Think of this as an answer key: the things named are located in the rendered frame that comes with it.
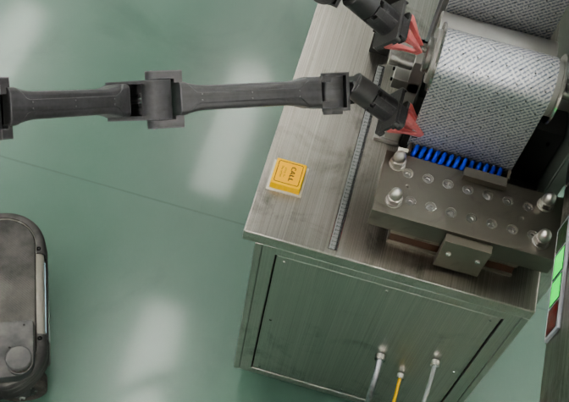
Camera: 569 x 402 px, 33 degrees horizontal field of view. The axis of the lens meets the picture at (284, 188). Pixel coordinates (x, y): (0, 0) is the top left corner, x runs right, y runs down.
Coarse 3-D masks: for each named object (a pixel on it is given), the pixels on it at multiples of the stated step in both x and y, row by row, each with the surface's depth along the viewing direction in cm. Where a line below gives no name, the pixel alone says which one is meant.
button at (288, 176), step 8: (280, 160) 221; (280, 168) 220; (288, 168) 220; (296, 168) 220; (304, 168) 220; (272, 176) 219; (280, 176) 219; (288, 176) 219; (296, 176) 219; (272, 184) 219; (280, 184) 218; (288, 184) 218; (296, 184) 218; (296, 192) 219
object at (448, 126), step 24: (432, 96) 200; (432, 120) 206; (456, 120) 204; (480, 120) 202; (504, 120) 201; (408, 144) 215; (432, 144) 213; (456, 144) 211; (480, 144) 209; (504, 144) 207; (504, 168) 214
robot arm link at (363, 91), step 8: (352, 80) 204; (360, 80) 202; (368, 80) 203; (352, 88) 202; (360, 88) 201; (368, 88) 202; (376, 88) 203; (352, 96) 202; (360, 96) 202; (368, 96) 202; (360, 104) 204; (368, 104) 203
